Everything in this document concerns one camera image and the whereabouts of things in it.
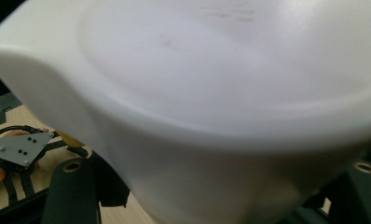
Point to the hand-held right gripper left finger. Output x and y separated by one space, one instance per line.
71 193

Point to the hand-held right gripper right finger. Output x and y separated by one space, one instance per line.
357 196

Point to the amber jar with white lid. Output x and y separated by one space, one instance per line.
186 77

